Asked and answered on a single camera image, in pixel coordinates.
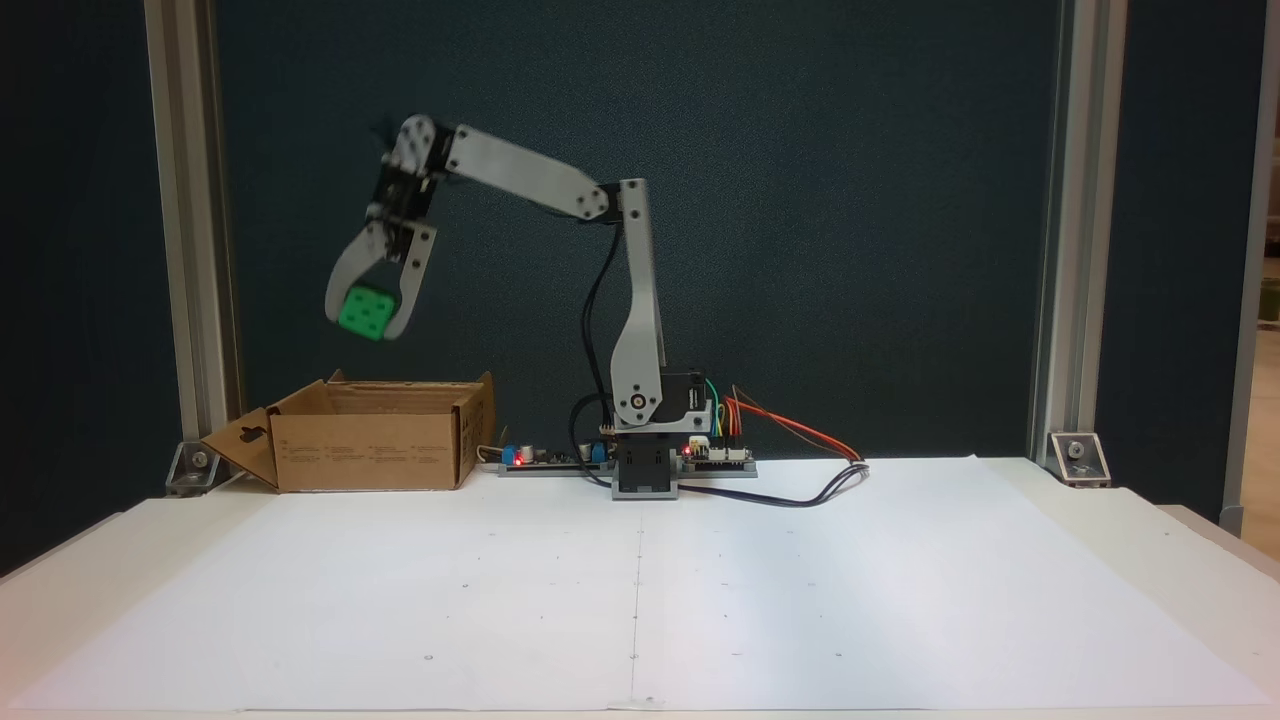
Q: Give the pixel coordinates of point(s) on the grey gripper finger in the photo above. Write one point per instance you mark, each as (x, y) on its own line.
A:
(415, 270)
(345, 275)

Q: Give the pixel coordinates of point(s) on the green dice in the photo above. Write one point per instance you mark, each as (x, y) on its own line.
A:
(366, 312)

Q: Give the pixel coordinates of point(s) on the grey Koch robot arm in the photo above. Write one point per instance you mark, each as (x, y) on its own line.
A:
(640, 300)

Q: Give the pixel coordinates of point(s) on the brown cardboard box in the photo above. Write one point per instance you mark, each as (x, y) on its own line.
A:
(370, 450)

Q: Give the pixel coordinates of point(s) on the blue board with red LED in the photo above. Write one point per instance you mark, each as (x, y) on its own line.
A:
(545, 462)

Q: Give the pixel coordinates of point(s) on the large white paper sheet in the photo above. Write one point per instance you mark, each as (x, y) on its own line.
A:
(400, 600)

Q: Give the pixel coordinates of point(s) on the grey partition edge profile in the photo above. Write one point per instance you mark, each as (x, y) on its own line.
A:
(1250, 250)

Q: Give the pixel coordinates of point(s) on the aluminium frame post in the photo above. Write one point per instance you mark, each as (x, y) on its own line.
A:
(1075, 250)
(195, 250)

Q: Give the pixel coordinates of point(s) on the metal corner bracket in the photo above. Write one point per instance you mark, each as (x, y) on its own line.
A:
(200, 465)
(1078, 458)

